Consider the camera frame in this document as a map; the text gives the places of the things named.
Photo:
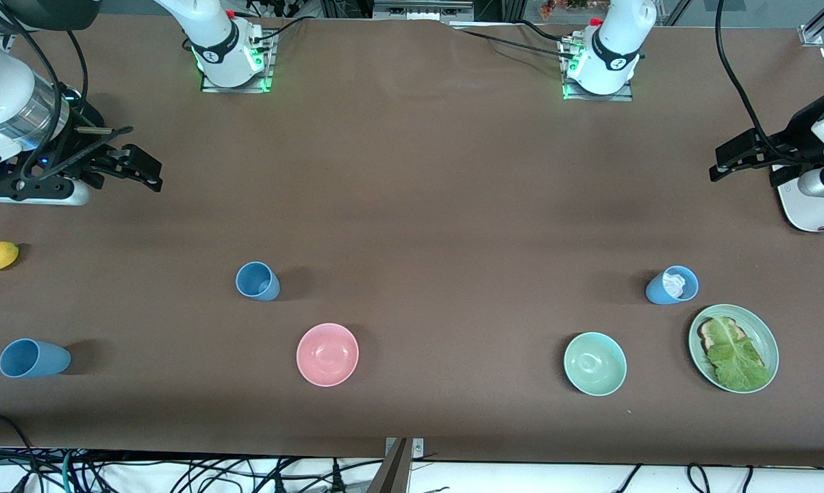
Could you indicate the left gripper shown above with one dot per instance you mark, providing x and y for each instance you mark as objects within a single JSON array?
[{"x": 790, "y": 142}]

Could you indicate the silver aluminium frame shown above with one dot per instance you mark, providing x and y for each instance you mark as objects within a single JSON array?
[{"x": 422, "y": 10}]

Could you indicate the tall blue cup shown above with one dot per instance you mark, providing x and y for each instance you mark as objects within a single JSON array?
[{"x": 38, "y": 359}]

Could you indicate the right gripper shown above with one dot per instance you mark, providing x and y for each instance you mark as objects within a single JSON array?
[{"x": 77, "y": 142}]

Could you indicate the green lettuce leaf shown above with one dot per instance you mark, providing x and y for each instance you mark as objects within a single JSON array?
[{"x": 737, "y": 359}]

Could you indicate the white toaster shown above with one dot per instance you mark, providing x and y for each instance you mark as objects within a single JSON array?
[{"x": 809, "y": 213}]

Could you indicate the green plate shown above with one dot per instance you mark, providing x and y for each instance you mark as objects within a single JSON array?
[{"x": 768, "y": 342}]

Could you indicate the glass pot lid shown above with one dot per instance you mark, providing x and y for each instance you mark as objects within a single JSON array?
[{"x": 69, "y": 96}]

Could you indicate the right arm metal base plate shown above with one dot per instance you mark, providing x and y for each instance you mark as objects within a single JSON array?
[{"x": 237, "y": 89}]

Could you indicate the silver table edge bracket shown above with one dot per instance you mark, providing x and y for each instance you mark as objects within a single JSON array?
[{"x": 418, "y": 448}]

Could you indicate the dark metal pole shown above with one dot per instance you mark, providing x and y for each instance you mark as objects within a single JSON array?
[{"x": 392, "y": 476}]

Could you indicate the orange flower bunch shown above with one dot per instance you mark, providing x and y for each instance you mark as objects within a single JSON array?
[{"x": 552, "y": 8}]

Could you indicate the toast slice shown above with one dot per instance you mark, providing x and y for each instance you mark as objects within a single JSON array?
[{"x": 706, "y": 337}]

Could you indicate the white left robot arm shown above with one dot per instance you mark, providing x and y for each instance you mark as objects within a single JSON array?
[{"x": 614, "y": 61}]

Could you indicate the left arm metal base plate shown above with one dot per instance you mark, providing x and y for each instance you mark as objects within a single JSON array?
[{"x": 596, "y": 97}]

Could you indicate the dark blue saucepan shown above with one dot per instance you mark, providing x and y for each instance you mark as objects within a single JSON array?
[{"x": 91, "y": 118}]

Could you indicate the pink bowl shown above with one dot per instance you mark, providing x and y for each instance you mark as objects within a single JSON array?
[{"x": 327, "y": 355}]

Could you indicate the short blue cup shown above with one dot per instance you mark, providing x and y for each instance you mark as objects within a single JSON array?
[
  {"x": 259, "y": 284},
  {"x": 658, "y": 294}
]

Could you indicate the white crumpled tissue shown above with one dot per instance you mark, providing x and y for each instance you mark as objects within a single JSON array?
[{"x": 675, "y": 283}]

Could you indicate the mint green bowl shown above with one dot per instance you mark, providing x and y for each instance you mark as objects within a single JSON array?
[{"x": 595, "y": 364}]

